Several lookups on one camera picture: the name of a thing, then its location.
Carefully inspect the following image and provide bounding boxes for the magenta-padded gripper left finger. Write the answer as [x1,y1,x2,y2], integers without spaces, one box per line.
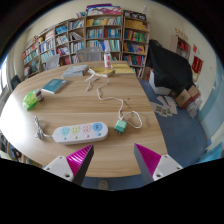
[43,144,95,187]

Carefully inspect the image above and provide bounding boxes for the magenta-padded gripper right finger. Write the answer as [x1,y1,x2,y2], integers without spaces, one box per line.
[133,143,184,186]

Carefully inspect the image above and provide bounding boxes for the green charger block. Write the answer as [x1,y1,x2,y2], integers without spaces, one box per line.
[113,119,128,135]

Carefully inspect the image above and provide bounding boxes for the white charger cable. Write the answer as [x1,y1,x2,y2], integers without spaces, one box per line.
[84,68,144,130]

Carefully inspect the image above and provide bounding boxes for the white power strip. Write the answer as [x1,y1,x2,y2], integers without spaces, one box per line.
[52,121,110,146]

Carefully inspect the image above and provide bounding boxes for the papers on floor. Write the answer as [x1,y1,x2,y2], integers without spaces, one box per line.
[149,94,179,118]

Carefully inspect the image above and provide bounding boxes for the clear plastic bag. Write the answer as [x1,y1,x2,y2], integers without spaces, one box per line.
[186,96,204,118]

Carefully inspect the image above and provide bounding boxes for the white box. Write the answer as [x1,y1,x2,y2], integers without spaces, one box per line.
[148,69,173,97]

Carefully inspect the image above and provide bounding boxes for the brown cardboard box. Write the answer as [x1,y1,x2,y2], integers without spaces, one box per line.
[175,84,201,110]

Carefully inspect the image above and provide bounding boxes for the small red-lidded jar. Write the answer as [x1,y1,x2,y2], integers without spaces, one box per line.
[34,88,45,102]

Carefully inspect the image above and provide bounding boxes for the bright green plastic container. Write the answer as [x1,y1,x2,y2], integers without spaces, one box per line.
[22,89,39,111]

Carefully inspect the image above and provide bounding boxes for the teal book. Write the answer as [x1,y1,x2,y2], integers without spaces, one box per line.
[41,78,69,95]

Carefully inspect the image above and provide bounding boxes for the grey book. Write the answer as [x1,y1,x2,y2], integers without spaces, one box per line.
[62,64,90,80]

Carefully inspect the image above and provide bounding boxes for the thick yellow book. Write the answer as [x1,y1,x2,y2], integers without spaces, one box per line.
[88,66,116,78]

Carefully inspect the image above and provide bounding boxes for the flat yellow book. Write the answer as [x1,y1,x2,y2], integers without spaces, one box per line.
[111,63,136,76]

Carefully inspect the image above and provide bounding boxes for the black cloth cover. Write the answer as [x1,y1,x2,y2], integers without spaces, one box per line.
[145,39,194,92]

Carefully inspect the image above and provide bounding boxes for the dark office chair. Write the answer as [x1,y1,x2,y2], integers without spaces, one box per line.
[10,74,23,91]

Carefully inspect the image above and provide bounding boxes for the small grey mesh chair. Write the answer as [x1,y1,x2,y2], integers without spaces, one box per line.
[44,54,62,71]

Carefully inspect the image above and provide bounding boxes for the white bottle with red label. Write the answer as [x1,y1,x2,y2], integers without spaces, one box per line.
[103,51,113,70]

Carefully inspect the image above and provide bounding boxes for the large grey mesh chair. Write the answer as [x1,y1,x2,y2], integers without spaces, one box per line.
[75,46,103,64]

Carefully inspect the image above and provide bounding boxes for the window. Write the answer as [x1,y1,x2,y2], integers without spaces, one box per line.
[0,56,9,101]

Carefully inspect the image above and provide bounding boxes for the wooden bookshelf unit with books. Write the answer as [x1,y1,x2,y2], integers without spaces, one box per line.
[21,13,151,79]

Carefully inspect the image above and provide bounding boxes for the black printed box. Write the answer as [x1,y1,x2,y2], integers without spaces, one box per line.
[123,9,148,22]

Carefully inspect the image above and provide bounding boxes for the colourful flat boxes stack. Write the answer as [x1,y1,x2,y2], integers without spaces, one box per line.
[85,3,123,17]

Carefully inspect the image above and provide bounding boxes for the red wall hanging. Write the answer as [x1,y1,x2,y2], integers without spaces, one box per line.
[191,54,204,75]

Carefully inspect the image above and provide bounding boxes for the small wall shelf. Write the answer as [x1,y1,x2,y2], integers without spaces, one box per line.
[169,33,192,61]

